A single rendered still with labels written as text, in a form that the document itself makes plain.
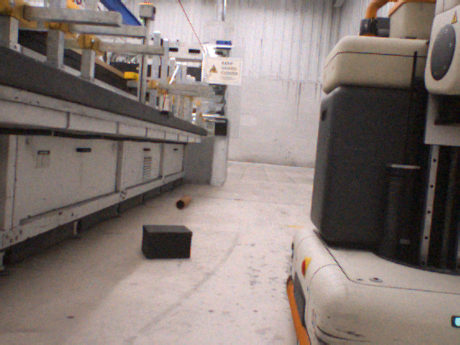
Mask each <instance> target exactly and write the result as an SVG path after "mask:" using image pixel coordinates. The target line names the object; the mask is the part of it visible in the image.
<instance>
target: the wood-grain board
mask: <svg viewBox="0 0 460 345"><path fill-rule="evenodd" d="M70 50H71V51H73V52H75V53H78V54H79V55H80V56H82V50H76V49H70ZM94 63H95V64H98V65H99V66H101V67H103V68H104V69H106V70H107V71H111V72H112V73H114V74H116V75H117V76H119V77H122V78H124V73H123V72H121V71H118V70H117V69H116V68H114V67H112V66H111V65H109V64H107V63H105V62H104V61H102V60H100V59H98V58H97V57H95V58H94ZM124 80H126V81H129V80H128V79H125V78H124Z"/></svg>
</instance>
